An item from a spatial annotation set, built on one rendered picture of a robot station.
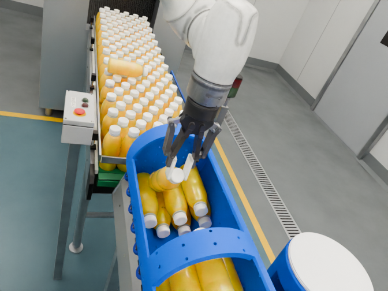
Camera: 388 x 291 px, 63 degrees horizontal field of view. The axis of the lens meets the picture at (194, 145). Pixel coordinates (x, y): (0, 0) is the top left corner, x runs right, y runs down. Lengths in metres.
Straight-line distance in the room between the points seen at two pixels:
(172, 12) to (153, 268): 0.54
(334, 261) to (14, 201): 1.89
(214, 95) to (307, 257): 0.64
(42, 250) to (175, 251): 1.49
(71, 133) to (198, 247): 0.66
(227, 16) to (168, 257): 0.48
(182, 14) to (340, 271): 0.88
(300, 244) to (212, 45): 0.73
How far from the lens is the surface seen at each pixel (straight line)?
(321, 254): 1.15
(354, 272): 1.18
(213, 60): 0.63
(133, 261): 0.99
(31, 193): 2.40
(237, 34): 0.62
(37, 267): 2.06
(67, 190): 1.47
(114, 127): 1.17
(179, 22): 0.73
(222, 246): 0.69
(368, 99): 4.67
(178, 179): 0.82
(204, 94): 0.66
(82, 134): 1.17
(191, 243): 0.69
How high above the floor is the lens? 1.74
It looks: 33 degrees down
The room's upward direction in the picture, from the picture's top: 21 degrees clockwise
